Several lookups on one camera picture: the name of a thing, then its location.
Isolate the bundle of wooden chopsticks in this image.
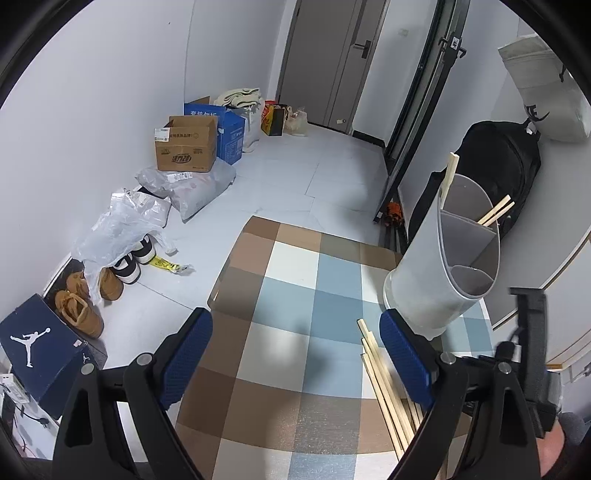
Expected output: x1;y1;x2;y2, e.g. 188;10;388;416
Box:
357;318;428;462

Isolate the grey door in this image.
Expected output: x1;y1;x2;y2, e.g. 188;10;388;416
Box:
277;0;393;134

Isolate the white mailer bag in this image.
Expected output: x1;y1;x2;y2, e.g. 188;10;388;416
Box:
110;187;172;232

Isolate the brown suede shoe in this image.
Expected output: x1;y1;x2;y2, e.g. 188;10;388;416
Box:
98;267;124;301
66;271;93;298
54;290;105;339

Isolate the red snack bag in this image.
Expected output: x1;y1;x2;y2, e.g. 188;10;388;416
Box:
261;100;278;134

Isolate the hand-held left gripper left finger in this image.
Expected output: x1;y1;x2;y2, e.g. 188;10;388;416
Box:
53;307;214;480

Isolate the white grey utensil holder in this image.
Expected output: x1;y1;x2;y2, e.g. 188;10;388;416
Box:
382;173;502;340

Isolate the black sliding door frame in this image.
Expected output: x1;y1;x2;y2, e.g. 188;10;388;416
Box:
382;0;465;222

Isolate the wooden chopstick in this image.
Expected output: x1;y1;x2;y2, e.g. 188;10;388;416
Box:
477;195;512;226
481;201;516;228
442;152;460;205

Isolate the person's right hand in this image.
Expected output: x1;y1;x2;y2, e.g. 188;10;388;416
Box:
539;418;568;480

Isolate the light grey hanging bag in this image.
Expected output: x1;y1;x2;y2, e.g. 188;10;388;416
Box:
498;33;591;144

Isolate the black backpack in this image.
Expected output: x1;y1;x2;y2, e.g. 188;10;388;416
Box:
409;121;542;241

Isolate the black yellow paper bag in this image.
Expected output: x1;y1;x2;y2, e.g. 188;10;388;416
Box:
267;105;286;138

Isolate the white plastic bag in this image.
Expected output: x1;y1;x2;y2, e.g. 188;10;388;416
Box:
231;99;265;153

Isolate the clear plastic bag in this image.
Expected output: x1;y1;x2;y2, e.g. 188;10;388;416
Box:
71;203;178;305

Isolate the navy shoe box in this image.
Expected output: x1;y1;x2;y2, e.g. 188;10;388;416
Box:
0;294;108;407

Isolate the brown cardboard box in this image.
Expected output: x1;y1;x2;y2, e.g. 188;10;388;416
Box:
154;115;219;173

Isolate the beige folded cloth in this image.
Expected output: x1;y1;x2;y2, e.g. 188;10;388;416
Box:
216;87;263;109

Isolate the yellow wrapper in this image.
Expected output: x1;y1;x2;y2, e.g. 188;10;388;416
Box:
148;256;192;274

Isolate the checkered tablecloth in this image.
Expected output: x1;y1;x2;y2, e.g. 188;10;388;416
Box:
174;216;492;480

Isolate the beige plastic bag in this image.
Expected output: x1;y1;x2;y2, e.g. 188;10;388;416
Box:
283;106;308;136

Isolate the grey mailer bag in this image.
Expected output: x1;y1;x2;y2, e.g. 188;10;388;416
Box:
135;159;237;221

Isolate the orange black tool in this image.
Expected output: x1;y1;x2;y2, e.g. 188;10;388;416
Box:
379;200;406;228

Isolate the white power strip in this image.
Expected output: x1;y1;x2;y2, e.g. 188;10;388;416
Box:
0;373;29;404

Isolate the black white sneaker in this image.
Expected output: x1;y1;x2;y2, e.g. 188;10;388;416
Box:
134;235;158;265
111;254;141;284

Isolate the blue cardboard box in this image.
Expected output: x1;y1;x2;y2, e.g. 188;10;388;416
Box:
184;96;246;165

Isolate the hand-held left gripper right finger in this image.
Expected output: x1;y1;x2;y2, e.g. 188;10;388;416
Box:
379;309;543;480

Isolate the person's right forearm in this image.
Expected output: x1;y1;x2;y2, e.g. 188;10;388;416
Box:
560;412;586;448

